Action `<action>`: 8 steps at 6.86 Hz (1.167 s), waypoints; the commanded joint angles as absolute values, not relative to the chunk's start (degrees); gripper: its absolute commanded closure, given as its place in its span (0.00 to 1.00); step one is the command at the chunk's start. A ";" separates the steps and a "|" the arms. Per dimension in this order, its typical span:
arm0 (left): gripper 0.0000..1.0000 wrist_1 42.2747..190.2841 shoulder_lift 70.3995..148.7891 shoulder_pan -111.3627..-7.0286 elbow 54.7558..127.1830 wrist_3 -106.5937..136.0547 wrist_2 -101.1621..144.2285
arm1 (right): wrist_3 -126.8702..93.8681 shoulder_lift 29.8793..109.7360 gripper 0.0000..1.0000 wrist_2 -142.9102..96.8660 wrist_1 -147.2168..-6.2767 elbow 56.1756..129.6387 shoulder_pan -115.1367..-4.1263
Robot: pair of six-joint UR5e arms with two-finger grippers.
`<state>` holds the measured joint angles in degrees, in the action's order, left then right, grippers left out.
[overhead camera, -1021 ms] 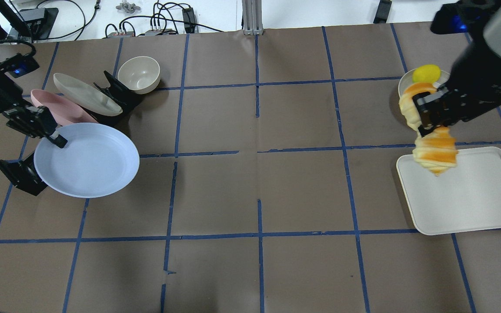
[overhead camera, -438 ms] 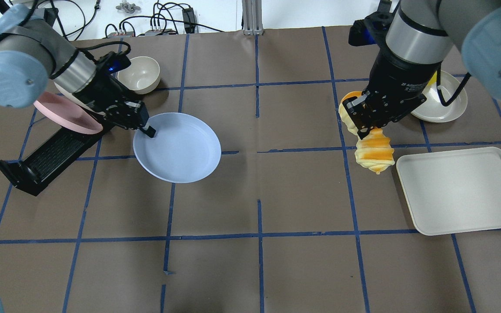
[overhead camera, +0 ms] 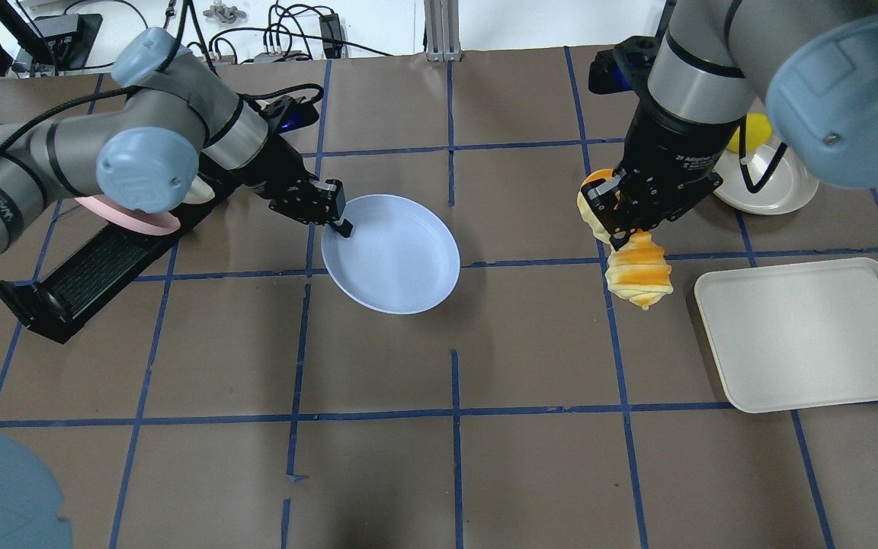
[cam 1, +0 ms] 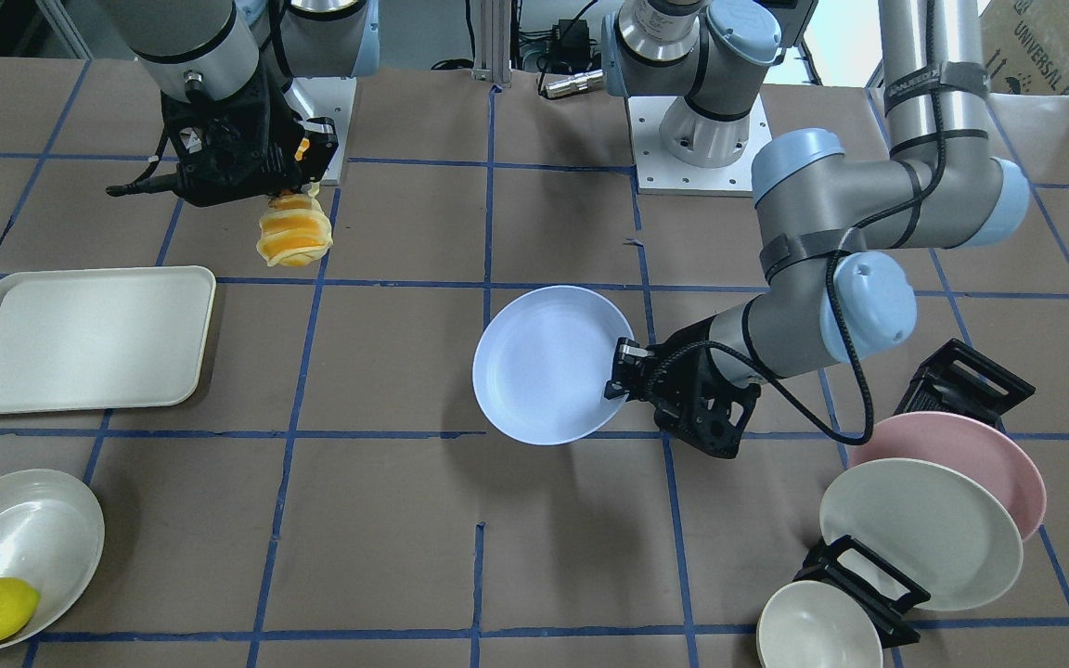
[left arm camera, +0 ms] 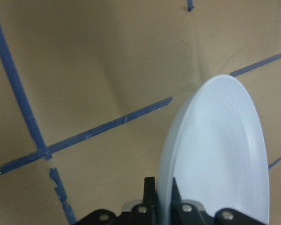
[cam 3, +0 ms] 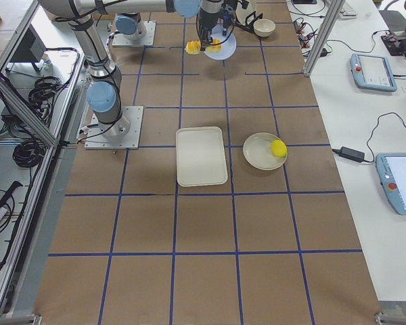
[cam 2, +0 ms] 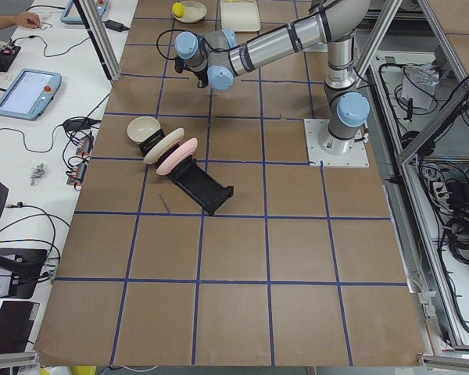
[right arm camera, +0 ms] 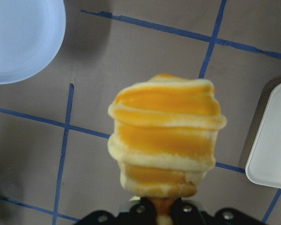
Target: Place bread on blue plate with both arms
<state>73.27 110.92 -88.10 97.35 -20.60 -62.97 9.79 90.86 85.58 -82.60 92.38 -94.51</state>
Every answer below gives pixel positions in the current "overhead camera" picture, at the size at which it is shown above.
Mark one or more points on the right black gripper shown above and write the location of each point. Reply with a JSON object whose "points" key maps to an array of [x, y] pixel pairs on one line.
{"points": [[664, 146]]}

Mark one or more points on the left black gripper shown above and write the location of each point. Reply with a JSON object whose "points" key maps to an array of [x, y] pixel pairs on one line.
{"points": [[267, 172]]}

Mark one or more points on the orange striped bread roll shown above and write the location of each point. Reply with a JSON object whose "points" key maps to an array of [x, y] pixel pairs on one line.
{"points": [[637, 272]]}

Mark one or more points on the blue plate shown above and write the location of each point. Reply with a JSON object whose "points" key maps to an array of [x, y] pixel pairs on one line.
{"points": [[400, 259]]}

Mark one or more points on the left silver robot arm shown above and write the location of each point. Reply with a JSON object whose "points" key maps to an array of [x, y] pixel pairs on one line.
{"points": [[168, 144]]}

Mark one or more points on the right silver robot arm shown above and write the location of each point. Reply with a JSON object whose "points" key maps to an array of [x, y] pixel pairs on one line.
{"points": [[813, 64]]}

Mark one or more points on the cream white plate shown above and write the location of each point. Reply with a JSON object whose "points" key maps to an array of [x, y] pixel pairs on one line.
{"points": [[199, 193]]}

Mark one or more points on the pink plate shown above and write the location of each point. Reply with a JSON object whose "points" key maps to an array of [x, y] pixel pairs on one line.
{"points": [[137, 221]]}

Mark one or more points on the yellow lemon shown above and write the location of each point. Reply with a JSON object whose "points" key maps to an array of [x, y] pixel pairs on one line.
{"points": [[756, 132]]}

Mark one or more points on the white shallow bowl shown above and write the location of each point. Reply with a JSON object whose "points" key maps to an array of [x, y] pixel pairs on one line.
{"points": [[791, 187]]}

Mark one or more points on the black power adapter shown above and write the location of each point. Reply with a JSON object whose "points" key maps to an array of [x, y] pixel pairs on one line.
{"points": [[332, 35]]}

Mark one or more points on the white rectangular tray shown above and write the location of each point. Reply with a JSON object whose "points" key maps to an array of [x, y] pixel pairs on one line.
{"points": [[793, 336]]}

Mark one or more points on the black dish rack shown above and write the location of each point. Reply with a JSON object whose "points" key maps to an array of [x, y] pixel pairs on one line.
{"points": [[61, 304]]}

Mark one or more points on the aluminium frame post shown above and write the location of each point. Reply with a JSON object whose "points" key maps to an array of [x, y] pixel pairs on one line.
{"points": [[442, 31]]}

